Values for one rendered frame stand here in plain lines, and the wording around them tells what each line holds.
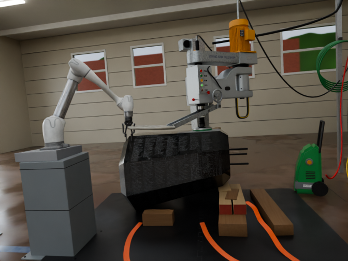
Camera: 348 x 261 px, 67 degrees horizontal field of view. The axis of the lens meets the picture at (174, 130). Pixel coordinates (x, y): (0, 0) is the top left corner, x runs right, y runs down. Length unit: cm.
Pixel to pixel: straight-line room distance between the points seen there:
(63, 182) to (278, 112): 772
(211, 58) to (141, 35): 673
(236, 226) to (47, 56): 974
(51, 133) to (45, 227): 76
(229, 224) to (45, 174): 156
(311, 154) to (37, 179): 287
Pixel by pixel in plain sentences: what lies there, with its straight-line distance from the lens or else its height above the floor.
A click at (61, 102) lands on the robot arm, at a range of 266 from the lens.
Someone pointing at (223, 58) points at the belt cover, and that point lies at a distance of 315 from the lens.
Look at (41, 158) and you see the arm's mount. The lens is 235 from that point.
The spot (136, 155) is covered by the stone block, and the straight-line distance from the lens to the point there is 277.
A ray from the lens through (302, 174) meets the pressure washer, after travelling 352.
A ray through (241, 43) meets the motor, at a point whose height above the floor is 185.
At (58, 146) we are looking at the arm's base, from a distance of 241.
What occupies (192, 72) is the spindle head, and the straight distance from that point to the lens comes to 296.
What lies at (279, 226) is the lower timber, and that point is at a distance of 251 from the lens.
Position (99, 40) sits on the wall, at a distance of 1014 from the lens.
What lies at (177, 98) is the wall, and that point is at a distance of 905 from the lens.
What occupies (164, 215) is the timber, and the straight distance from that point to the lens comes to 267.
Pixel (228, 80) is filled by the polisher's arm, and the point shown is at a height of 142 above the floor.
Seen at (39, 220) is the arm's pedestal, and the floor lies 31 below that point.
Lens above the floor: 116
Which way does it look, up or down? 5 degrees down
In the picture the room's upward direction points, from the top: 4 degrees counter-clockwise
